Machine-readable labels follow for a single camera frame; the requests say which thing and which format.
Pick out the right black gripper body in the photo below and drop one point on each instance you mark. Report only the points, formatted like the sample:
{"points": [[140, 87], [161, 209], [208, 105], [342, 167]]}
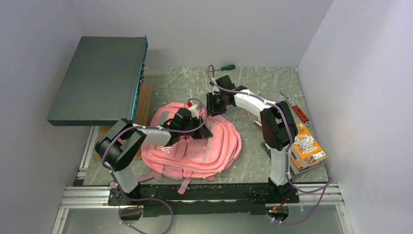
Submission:
{"points": [[216, 103]]}

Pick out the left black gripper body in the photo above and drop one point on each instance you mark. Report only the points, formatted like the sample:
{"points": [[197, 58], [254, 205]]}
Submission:
{"points": [[193, 124]]}

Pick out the pink student backpack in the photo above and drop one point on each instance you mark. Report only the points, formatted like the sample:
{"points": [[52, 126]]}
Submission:
{"points": [[194, 158]]}

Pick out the pink white stapler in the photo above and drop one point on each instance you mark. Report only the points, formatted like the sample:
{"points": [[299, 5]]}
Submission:
{"points": [[258, 123]]}

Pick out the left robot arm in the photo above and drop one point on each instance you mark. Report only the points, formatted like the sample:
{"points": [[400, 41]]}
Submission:
{"points": [[119, 145]]}

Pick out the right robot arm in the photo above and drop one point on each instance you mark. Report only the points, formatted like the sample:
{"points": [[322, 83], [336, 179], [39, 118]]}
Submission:
{"points": [[277, 125]]}

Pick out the wooden board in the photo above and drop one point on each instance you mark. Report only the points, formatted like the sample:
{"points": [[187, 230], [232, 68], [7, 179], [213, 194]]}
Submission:
{"points": [[142, 115]]}

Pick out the dark green book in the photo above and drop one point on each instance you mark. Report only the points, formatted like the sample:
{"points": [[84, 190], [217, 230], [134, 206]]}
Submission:
{"points": [[267, 150]]}

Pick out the red adjustable wrench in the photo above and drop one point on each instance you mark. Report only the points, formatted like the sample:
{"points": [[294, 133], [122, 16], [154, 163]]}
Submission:
{"points": [[300, 113]]}

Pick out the dark grey flat box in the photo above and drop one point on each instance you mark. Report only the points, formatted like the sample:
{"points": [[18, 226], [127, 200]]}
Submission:
{"points": [[102, 82]]}

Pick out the orange comic book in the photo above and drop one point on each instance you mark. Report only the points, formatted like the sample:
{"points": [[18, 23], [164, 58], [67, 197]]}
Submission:
{"points": [[306, 150]]}

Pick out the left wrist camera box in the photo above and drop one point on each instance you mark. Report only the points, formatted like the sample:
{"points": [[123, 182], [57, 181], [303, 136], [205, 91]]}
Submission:
{"points": [[194, 109]]}

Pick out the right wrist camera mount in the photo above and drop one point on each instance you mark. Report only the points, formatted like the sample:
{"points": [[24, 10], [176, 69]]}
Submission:
{"points": [[214, 87]]}

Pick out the green handled screwdriver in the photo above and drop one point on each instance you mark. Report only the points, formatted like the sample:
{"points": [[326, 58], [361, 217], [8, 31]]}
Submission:
{"points": [[226, 68]]}

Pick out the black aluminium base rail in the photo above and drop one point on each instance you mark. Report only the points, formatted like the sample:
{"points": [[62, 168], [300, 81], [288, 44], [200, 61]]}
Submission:
{"points": [[201, 198]]}

